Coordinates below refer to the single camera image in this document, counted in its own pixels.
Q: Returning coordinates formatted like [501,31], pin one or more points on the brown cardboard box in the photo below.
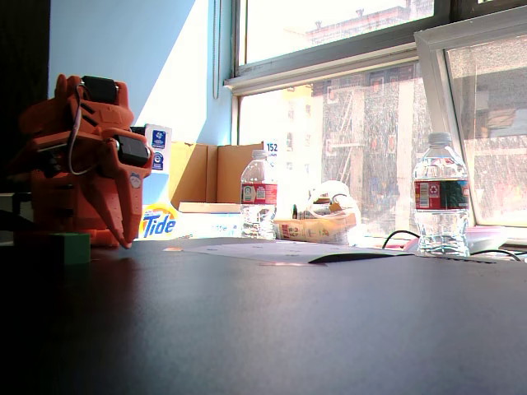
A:
[230,173]

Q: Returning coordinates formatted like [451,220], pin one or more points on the green cube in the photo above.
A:
[76,249]

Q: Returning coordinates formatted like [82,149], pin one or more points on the white plastic bag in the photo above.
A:
[333,193]

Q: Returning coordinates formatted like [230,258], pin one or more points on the white paper grid sheet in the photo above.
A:
[267,251]

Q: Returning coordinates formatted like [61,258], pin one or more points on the newspaper wrapped package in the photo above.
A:
[313,232]

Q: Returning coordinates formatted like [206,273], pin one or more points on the white Tide detergent box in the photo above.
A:
[158,144]

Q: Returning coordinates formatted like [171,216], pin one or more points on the small clear water bottle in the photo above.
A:
[258,193]

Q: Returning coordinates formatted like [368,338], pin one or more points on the white framed window screen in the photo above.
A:
[430,53]

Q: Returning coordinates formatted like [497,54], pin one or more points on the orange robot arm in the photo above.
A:
[53,115]

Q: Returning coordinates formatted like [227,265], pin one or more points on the orange gripper with motor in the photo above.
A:
[120,178]

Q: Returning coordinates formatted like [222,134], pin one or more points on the large clear water bottle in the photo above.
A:
[440,193]

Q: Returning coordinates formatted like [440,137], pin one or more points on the flat white box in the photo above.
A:
[210,207]

